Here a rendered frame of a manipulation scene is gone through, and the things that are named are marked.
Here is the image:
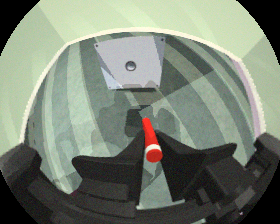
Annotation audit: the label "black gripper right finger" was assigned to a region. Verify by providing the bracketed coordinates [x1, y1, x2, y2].
[153, 129, 237, 202]

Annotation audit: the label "light grey sloped panel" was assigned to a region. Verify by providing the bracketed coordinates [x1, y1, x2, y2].
[95, 36, 167, 89]

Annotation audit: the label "red peg with white band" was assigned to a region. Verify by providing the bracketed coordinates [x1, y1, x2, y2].
[143, 119, 163, 163]

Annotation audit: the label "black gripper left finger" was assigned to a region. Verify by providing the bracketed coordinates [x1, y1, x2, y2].
[71, 129, 145, 206]

